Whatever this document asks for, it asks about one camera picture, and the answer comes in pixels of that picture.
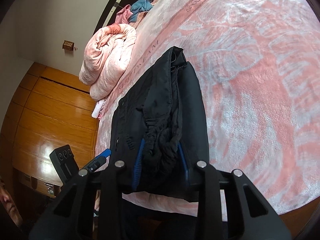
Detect black pants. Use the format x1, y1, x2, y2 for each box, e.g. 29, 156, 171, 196
110, 47, 209, 202

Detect wooden wardrobe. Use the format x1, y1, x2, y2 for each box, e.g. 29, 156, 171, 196
1, 62, 98, 198

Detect person's face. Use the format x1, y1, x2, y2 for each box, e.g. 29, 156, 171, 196
0, 178, 23, 228

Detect rolled pink quilt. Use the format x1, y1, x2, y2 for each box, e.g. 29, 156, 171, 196
79, 23, 137, 101

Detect pink garment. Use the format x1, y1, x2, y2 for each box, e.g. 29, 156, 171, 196
114, 4, 133, 24

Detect blue garment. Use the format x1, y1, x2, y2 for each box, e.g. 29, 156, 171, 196
129, 0, 153, 23

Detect black bed headboard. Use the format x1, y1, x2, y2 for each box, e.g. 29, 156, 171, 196
92, 0, 151, 34

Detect pink patterned bed blanket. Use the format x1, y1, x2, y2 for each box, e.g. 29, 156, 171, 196
95, 0, 319, 214

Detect small brown wall ornament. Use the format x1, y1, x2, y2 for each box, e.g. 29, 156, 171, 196
62, 40, 74, 51

